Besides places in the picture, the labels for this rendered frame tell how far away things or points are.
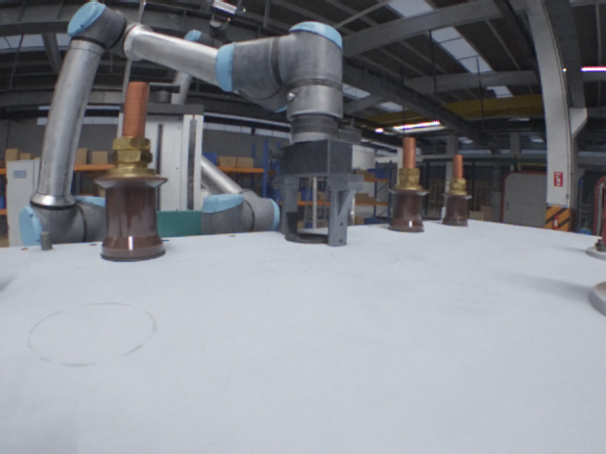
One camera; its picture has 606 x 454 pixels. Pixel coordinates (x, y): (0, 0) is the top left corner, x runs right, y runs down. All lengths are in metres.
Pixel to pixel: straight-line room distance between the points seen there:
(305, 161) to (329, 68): 0.15
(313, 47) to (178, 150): 0.85
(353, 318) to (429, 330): 0.05
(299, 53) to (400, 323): 0.41
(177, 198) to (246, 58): 0.81
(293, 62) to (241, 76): 0.09
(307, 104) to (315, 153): 0.08
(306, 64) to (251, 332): 0.39
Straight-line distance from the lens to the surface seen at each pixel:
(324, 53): 0.48
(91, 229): 0.98
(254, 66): 0.50
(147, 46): 0.89
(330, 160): 0.41
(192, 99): 12.65
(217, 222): 1.00
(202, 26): 7.03
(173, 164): 1.21
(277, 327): 0.17
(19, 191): 5.07
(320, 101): 0.44
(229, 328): 0.17
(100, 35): 0.92
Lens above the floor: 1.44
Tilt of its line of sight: 7 degrees down
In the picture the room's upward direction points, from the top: 2 degrees clockwise
